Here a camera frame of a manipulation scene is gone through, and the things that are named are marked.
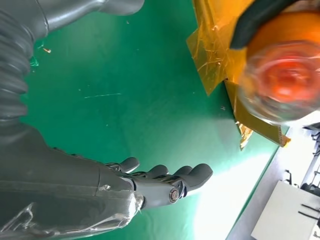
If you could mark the green table mat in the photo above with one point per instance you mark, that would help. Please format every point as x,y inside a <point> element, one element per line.
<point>149,82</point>

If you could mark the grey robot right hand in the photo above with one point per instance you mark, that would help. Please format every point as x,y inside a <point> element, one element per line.
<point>62,192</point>

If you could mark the yellow film wrapped cardboard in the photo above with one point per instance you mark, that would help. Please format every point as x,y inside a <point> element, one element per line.
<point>215,39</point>

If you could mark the black metal frame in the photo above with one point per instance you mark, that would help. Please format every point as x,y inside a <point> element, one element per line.
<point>312,130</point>

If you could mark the white box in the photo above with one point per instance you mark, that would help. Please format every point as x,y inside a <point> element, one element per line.
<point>280,215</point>

